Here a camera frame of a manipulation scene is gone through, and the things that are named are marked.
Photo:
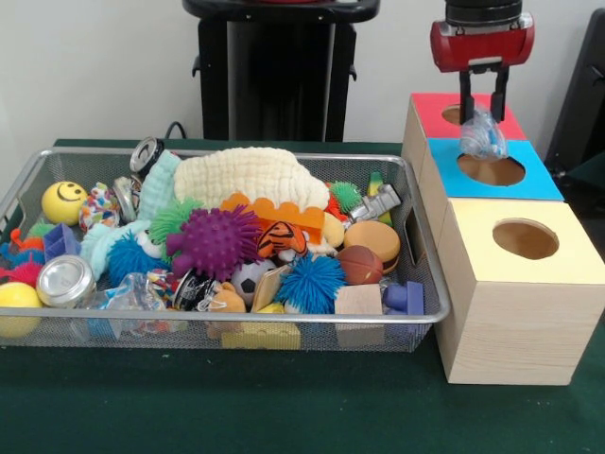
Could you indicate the small brown basketball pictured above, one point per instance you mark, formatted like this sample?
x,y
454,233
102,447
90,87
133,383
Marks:
x,y
359,265

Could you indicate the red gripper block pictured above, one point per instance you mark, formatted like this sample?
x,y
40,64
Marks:
x,y
482,45

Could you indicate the wooden box with three holes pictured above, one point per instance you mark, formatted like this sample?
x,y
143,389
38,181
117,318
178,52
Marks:
x,y
510,322

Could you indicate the clear plastic packet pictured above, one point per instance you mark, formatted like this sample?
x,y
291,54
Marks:
x,y
482,137

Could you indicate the toy hamburger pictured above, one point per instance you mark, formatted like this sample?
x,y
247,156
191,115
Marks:
x,y
371,242

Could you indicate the shallow clear mesh bin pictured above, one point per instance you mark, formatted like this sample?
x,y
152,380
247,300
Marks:
x,y
416,312

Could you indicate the dark green table cloth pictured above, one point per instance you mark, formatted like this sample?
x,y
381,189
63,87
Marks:
x,y
284,407

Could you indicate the purple spiky ball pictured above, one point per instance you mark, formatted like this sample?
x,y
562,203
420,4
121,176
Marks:
x,y
214,241

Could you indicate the cream knitted cloth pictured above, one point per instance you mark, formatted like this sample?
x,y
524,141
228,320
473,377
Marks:
x,y
246,178

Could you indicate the black chair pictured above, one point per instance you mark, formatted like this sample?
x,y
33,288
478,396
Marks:
x,y
581,95

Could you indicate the orange toy building block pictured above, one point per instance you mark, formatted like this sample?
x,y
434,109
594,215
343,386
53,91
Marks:
x,y
288,216

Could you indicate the green spiky ball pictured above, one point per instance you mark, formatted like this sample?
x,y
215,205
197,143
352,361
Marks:
x,y
173,218

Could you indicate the plain yellow ball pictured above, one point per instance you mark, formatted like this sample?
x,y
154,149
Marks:
x,y
17,307

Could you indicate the silver metal can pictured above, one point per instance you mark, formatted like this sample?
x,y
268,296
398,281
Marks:
x,y
64,281

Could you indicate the blue spiky ball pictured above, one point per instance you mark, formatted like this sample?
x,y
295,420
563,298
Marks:
x,y
310,282

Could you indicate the yellow smiley face ball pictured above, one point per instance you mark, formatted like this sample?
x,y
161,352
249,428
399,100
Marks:
x,y
63,201

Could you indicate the purple toy block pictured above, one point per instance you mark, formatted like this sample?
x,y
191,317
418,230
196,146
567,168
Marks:
x,y
405,298

